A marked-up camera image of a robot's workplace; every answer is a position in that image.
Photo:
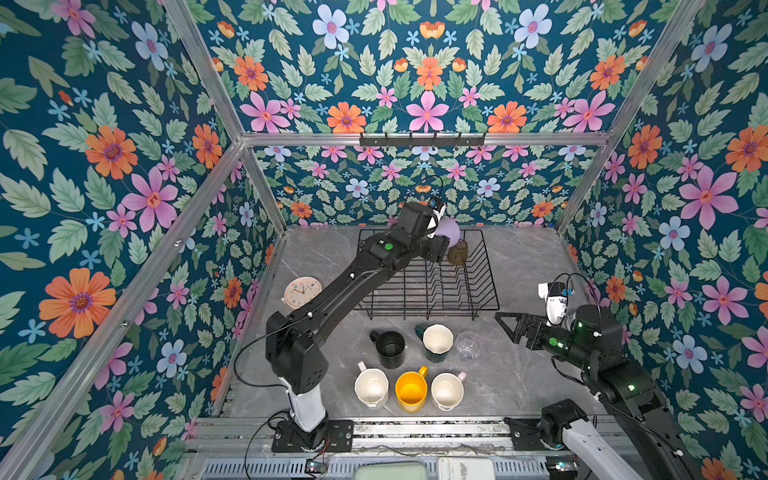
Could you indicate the black hook rail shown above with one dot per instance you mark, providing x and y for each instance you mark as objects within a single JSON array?
[{"x": 439, "y": 140}]

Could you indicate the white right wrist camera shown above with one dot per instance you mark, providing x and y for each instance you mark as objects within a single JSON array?
[{"x": 555, "y": 297}]

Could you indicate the white faceted mug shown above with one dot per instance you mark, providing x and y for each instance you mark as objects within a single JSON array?
[{"x": 371, "y": 386}]

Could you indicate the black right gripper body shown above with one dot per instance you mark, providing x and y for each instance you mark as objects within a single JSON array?
[{"x": 559, "y": 343}]

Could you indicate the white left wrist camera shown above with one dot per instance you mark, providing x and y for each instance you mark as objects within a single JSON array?
[{"x": 438, "y": 207}]

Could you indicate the white device at front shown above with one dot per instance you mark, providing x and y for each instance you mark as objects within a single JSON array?
[{"x": 465, "y": 468}]

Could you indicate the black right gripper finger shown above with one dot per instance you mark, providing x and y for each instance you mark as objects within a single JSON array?
[
  {"x": 513, "y": 323},
  {"x": 517, "y": 336}
]

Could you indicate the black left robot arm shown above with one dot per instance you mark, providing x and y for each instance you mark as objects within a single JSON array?
[{"x": 294, "y": 341}]

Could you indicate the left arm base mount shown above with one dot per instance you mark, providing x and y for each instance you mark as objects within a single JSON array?
[{"x": 330, "y": 436}]

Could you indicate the clear glass cup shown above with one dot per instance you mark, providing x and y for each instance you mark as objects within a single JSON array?
[{"x": 468, "y": 345}]

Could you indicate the yellow mug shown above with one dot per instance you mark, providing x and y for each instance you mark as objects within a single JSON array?
[{"x": 411, "y": 390}]

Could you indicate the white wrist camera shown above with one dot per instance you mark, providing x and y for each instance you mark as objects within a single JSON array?
[
  {"x": 438, "y": 207},
  {"x": 555, "y": 297}
]

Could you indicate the pink round clock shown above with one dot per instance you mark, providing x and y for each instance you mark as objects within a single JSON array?
[{"x": 301, "y": 291}]

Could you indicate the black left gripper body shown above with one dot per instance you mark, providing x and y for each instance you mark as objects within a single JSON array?
[{"x": 433, "y": 247}]

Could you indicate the brown textured cup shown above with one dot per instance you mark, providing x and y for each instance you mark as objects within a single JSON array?
[{"x": 458, "y": 254}]

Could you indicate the green device at front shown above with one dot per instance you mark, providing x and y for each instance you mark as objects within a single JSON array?
[{"x": 392, "y": 471}]

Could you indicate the lavender plastic cup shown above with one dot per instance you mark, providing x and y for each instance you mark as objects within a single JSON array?
[{"x": 449, "y": 228}]

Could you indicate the green mug white inside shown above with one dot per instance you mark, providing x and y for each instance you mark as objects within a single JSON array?
[{"x": 437, "y": 341}]

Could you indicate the black wire dish rack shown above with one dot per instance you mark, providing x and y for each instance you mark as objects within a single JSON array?
[{"x": 460, "y": 286}]

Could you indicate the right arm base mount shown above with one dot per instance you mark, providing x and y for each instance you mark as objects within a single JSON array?
[{"x": 547, "y": 431}]

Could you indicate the black mug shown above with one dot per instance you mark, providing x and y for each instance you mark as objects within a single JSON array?
[{"x": 390, "y": 348}]

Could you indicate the cream mug pink handle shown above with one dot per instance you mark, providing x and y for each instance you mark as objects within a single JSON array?
[{"x": 447, "y": 390}]

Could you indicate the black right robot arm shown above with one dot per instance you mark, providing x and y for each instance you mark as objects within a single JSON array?
[{"x": 632, "y": 397}]

